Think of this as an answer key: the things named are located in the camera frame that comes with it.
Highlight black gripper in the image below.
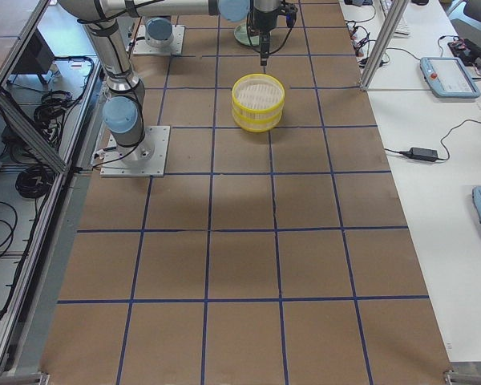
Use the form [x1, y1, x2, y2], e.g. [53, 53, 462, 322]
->
[248, 8, 279, 66]

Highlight yellow top steamer layer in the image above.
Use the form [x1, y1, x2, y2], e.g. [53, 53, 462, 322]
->
[232, 73, 285, 114]

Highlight yellow steamer layer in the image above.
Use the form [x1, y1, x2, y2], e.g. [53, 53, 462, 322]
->
[232, 73, 285, 114]
[232, 107, 283, 133]

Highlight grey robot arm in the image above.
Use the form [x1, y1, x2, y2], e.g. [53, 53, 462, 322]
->
[59, 1, 287, 67]
[80, 20, 145, 160]

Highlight yellow bottom steamer layer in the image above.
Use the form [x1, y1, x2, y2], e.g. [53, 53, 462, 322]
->
[232, 107, 283, 133]

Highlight light green plate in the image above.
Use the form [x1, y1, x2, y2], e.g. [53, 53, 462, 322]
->
[233, 22, 259, 47]

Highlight black power brick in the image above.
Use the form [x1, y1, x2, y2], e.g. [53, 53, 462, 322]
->
[399, 147, 439, 162]

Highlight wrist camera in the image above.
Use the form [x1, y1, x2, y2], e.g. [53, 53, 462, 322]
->
[281, 2, 297, 28]

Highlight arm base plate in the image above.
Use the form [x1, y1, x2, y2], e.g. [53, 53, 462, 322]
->
[133, 25, 185, 56]
[100, 126, 171, 177]

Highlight aluminium frame post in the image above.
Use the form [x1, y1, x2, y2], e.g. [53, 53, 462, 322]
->
[359, 0, 409, 91]

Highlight black cable coil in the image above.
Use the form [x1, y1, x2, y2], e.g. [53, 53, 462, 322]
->
[15, 164, 57, 200]

